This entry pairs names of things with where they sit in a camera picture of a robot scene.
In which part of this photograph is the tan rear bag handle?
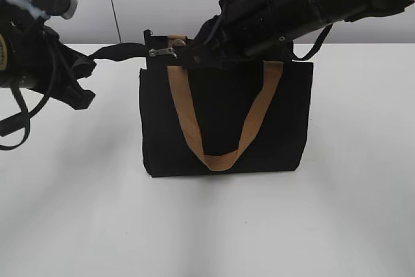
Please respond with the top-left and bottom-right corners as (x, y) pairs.
(167, 34), (188, 49)

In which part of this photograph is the tan front bag handle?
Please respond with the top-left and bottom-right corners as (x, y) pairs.
(167, 61), (283, 172)

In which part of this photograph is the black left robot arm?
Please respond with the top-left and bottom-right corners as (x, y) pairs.
(1, 0), (96, 110)

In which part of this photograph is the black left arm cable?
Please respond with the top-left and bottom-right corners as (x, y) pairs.
(0, 23), (71, 151)

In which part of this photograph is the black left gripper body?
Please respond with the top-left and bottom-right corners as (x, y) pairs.
(30, 26), (81, 102)

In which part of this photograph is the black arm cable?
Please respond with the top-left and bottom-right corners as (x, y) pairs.
(290, 25), (333, 62)
(0, 23), (71, 151)

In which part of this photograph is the silver zipper pull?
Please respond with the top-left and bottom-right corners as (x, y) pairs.
(148, 47), (178, 58)

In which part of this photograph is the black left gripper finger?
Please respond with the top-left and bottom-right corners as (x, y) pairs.
(66, 86), (95, 110)
(71, 57), (97, 79)

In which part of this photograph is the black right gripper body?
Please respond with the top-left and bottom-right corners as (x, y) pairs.
(193, 0), (259, 63)

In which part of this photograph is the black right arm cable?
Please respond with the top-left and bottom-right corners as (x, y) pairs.
(290, 25), (333, 62)

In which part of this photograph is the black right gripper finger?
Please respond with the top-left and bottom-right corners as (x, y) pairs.
(180, 43), (227, 69)

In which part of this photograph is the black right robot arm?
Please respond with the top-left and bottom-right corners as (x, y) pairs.
(74, 0), (414, 109)

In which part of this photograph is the tan bag handle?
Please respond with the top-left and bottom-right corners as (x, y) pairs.
(167, 61), (283, 172)
(167, 34), (188, 49)

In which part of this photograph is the black tote bag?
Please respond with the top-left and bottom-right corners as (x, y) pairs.
(92, 31), (314, 178)

